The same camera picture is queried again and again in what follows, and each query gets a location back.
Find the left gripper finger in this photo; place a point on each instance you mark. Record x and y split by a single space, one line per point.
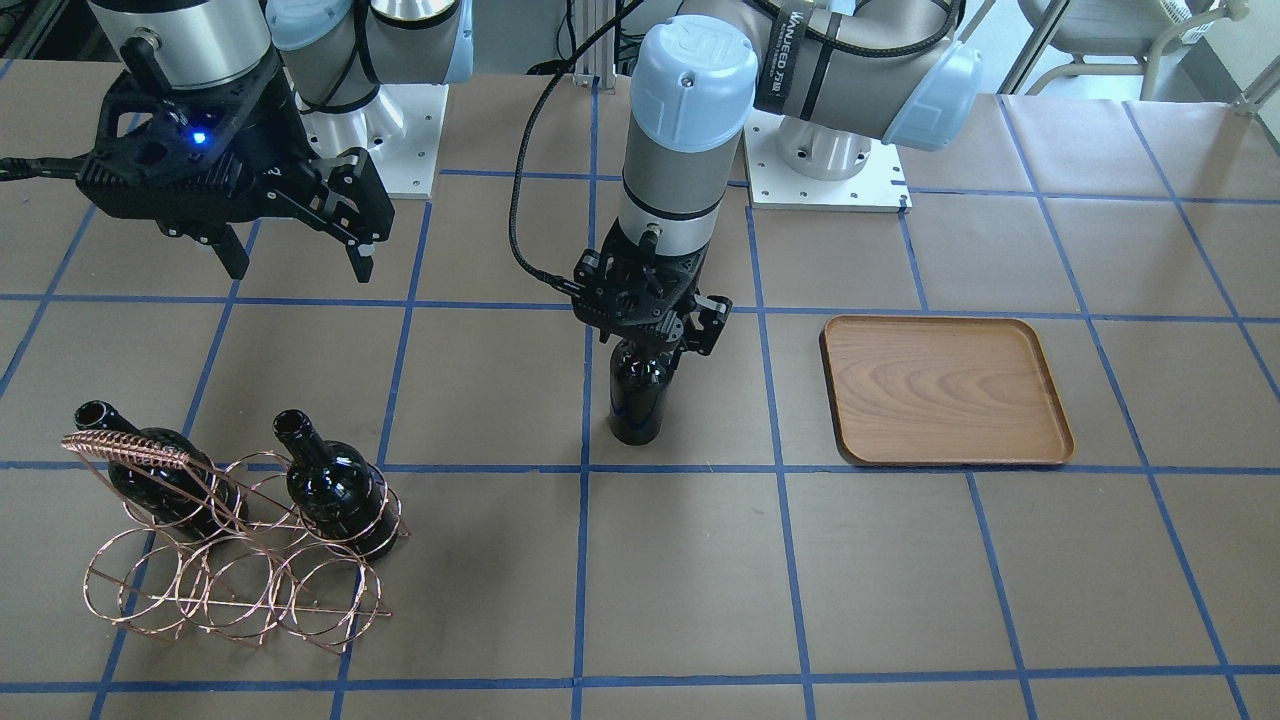
704 317

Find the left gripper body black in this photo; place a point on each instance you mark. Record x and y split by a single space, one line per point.
711 318

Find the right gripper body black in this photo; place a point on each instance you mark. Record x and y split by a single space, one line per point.
268 133

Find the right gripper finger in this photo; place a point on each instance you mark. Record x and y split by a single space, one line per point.
231 253
343 197

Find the dark wine bottle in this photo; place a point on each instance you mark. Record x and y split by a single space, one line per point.
640 377
334 490
172 496

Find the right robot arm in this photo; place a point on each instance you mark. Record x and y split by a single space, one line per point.
336 54

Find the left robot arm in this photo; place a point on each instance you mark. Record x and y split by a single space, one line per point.
893 71

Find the wooden serving tray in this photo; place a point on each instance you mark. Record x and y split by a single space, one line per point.
943 391

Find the white chair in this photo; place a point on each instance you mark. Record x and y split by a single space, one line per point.
1131 38

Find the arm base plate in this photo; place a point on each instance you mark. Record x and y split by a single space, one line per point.
401 128
797 165

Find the aluminium frame post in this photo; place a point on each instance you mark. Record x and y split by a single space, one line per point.
595 63

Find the copper wire bottle basket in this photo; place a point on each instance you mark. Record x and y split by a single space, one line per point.
263 578

